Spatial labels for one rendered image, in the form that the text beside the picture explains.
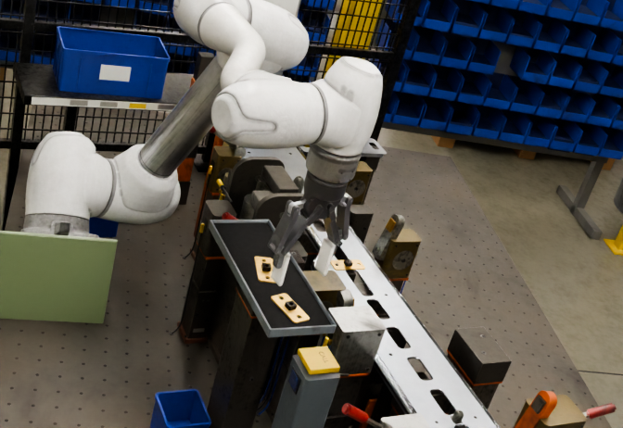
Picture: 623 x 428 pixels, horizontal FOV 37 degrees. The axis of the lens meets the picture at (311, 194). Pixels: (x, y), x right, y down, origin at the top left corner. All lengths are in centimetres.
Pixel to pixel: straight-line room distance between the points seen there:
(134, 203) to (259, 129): 99
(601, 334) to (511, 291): 146
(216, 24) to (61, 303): 84
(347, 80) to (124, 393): 102
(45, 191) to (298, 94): 99
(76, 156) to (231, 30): 64
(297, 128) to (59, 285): 102
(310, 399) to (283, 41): 80
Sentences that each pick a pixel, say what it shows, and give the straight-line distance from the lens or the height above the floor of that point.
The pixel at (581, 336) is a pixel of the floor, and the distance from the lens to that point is 437.
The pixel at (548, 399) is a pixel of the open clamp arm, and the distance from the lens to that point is 193.
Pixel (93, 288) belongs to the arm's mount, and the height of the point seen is 81.
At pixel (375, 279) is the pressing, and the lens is 227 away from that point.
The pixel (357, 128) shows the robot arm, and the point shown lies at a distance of 155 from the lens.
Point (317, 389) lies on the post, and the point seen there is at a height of 112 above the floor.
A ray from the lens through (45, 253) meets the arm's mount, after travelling 228.
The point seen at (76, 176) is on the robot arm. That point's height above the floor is 103.
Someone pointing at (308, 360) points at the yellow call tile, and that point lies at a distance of 169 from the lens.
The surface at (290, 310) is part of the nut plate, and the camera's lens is 179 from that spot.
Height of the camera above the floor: 219
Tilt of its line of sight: 28 degrees down
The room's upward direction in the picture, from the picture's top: 16 degrees clockwise
